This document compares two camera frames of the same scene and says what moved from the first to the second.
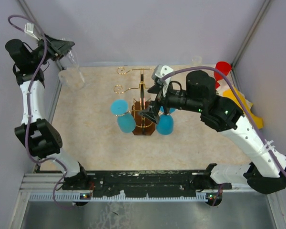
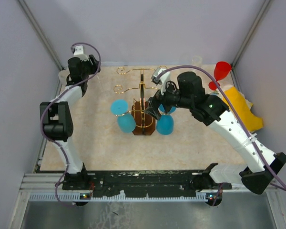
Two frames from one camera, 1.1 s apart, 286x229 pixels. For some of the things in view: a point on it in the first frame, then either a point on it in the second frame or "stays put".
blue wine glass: (165, 122) stays put
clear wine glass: (197, 60) stays put
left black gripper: (60, 47) → (94, 66)
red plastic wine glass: (224, 67) stays put
